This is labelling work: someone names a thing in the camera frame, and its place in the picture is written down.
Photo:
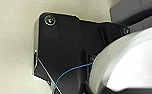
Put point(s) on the white bowl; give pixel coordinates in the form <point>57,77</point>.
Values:
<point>132,60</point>

